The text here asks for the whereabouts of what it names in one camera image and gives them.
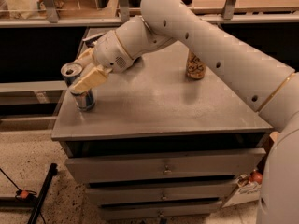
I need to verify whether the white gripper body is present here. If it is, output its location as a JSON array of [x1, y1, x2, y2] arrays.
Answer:
[[93, 30, 133, 73]]

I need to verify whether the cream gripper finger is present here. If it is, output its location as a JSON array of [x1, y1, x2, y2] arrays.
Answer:
[[69, 64, 112, 94], [75, 48, 93, 67]]

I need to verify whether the blue silver Red Bull can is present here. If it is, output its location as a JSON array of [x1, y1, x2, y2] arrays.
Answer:
[[61, 62, 95, 111]]

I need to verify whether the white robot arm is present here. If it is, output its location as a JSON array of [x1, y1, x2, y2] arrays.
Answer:
[[71, 0, 299, 224]]

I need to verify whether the gold soda can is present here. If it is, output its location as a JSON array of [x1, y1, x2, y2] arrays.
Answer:
[[186, 51, 206, 79]]

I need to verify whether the blue crumpled chip bag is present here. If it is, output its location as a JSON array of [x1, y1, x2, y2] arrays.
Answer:
[[82, 33, 106, 48]]

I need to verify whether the grey drawer cabinet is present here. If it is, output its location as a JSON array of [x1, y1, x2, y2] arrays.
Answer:
[[52, 42, 271, 214]]

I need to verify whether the middle grey drawer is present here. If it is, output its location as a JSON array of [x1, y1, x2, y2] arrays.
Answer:
[[86, 180, 236, 205]]

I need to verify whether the grey drawer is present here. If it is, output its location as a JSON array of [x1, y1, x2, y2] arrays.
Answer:
[[86, 180, 236, 205], [65, 148, 265, 183], [100, 200, 222, 220]]

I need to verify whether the black tripod stand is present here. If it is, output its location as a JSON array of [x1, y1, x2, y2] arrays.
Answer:
[[0, 163, 58, 224]]

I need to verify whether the top grey drawer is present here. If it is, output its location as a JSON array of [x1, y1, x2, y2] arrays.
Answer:
[[65, 148, 265, 183]]

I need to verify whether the bottom grey drawer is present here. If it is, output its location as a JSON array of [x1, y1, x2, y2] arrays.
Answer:
[[100, 200, 222, 220]]

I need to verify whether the red bottle in box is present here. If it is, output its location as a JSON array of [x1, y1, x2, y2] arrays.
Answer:
[[249, 170, 263, 185]]

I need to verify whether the open cardboard box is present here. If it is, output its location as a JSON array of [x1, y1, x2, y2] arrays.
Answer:
[[223, 132, 279, 207]]

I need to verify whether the metal railing frame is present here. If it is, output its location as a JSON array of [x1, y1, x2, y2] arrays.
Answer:
[[0, 0, 299, 27]]

